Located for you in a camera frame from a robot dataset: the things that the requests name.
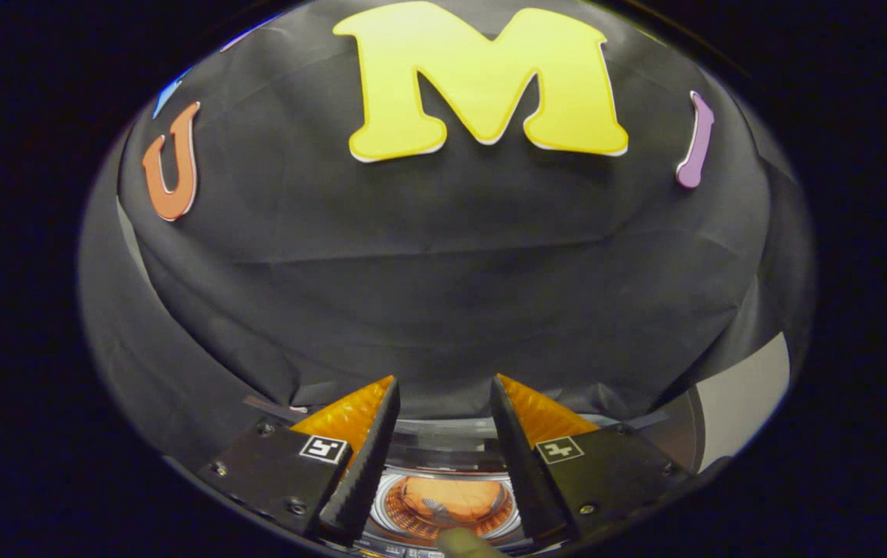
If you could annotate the grey cabinet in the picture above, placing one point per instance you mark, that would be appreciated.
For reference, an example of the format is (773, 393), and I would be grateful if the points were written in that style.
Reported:
(745, 395)

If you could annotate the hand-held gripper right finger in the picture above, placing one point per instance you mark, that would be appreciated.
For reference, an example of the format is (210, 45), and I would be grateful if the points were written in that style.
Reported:
(520, 473)

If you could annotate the orange yellow shirt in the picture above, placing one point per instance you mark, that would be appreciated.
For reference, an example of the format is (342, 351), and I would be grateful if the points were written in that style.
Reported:
(451, 500)

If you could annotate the grey washing machine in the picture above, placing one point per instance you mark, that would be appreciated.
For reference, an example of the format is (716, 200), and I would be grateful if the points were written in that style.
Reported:
(443, 459)

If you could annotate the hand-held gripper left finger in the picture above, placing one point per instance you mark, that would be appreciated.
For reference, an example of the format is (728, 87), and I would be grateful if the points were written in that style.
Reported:
(366, 473)

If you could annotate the black backdrop cloth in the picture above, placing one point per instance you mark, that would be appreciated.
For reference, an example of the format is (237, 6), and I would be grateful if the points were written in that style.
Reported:
(443, 271)

